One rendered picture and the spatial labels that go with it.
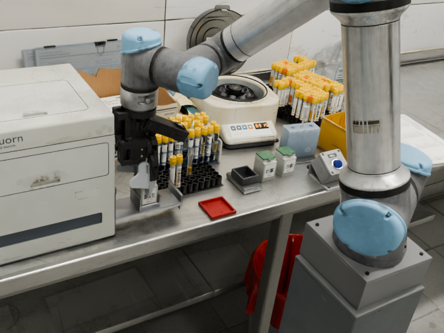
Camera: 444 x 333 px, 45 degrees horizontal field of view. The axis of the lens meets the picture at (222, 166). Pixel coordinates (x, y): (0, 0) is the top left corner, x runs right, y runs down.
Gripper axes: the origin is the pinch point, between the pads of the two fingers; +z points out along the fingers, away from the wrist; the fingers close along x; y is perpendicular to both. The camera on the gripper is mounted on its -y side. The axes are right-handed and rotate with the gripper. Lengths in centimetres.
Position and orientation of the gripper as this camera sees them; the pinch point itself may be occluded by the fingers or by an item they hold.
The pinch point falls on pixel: (145, 185)
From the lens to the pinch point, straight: 122.2
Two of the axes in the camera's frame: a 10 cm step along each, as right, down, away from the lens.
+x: 5.1, 4.9, -7.1
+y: -8.5, 1.9, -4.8
